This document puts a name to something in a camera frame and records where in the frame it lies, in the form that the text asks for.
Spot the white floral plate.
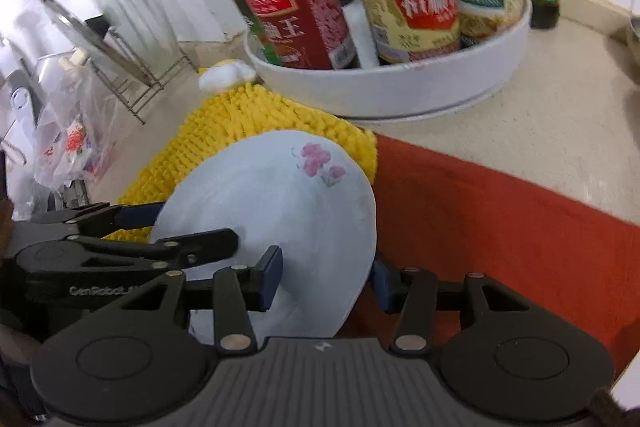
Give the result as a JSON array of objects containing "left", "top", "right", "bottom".
[{"left": 150, "top": 130, "right": 376, "bottom": 341}]

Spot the red cloth mat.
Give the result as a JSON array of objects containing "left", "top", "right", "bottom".
[{"left": 337, "top": 132, "right": 639, "bottom": 372}]

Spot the clear plastic bag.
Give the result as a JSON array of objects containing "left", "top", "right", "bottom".
[{"left": 34, "top": 48, "right": 118, "bottom": 191}]

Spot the yellow chenille cloth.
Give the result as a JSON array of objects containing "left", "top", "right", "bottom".
[{"left": 102, "top": 81, "right": 379, "bottom": 243}]

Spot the metal dish rack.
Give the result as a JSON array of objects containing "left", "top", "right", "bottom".
[{"left": 39, "top": 0, "right": 195, "bottom": 121}]

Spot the white rotating condiment rack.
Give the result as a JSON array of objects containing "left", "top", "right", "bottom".
[{"left": 244, "top": 0, "right": 532, "bottom": 121}]

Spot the right steel bowl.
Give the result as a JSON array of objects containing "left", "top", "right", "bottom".
[{"left": 625, "top": 15, "right": 640, "bottom": 77}]

